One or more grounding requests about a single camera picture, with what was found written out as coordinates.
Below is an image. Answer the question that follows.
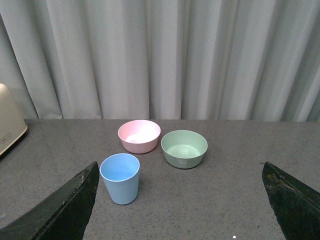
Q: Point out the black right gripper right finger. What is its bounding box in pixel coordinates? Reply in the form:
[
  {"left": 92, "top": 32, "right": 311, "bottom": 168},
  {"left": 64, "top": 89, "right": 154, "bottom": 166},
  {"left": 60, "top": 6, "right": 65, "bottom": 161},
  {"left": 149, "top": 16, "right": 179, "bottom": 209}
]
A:
[{"left": 262, "top": 162, "right": 320, "bottom": 240}]

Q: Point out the light blue plastic cup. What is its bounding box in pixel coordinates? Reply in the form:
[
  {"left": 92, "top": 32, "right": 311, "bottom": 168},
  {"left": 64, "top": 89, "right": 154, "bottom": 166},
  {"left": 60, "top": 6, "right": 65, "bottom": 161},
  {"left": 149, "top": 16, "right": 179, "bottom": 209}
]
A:
[{"left": 99, "top": 153, "right": 140, "bottom": 205}]

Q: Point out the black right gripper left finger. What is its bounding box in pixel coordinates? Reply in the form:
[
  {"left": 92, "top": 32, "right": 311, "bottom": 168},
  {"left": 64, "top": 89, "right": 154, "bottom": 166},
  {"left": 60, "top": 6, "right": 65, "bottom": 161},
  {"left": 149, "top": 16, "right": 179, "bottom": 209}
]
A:
[{"left": 0, "top": 161, "right": 100, "bottom": 240}]

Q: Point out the pink plastic bowl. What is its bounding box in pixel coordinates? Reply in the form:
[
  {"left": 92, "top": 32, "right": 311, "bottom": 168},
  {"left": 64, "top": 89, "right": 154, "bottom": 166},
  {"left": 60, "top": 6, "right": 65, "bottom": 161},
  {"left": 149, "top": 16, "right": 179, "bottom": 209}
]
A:
[{"left": 117, "top": 119, "right": 161, "bottom": 154}]

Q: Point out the cream white toaster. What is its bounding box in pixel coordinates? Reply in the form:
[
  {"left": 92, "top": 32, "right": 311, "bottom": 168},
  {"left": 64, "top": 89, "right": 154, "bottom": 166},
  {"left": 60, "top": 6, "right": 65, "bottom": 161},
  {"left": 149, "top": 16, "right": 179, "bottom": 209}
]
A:
[{"left": 0, "top": 83, "right": 28, "bottom": 155}]

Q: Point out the grey curtain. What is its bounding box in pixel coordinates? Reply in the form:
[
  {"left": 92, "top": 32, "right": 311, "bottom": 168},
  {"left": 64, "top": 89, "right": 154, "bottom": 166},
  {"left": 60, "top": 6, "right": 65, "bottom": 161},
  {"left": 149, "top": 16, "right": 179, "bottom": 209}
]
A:
[{"left": 0, "top": 0, "right": 320, "bottom": 122}]

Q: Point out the green plastic bowl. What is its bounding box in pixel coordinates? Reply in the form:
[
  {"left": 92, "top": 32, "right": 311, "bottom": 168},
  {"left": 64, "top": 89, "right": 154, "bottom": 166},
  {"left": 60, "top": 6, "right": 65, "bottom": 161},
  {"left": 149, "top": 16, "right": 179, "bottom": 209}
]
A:
[{"left": 160, "top": 129, "right": 208, "bottom": 169}]

